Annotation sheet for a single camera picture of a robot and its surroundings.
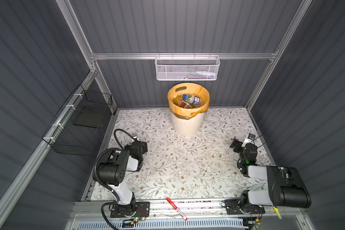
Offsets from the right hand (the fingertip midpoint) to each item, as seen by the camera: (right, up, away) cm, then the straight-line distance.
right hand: (244, 140), depth 90 cm
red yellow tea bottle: (-42, +26, +1) cm, 49 cm away
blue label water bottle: (-33, +27, +6) cm, 43 cm away
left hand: (-72, -3, +6) cm, 72 cm away
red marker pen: (-42, -34, -18) cm, 57 cm away
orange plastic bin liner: (-35, +35, +8) cm, 50 cm away
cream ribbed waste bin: (-37, +9, +5) cm, 39 cm away
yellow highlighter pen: (+9, -35, -18) cm, 40 cm away
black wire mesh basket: (-101, +8, -6) cm, 101 cm away
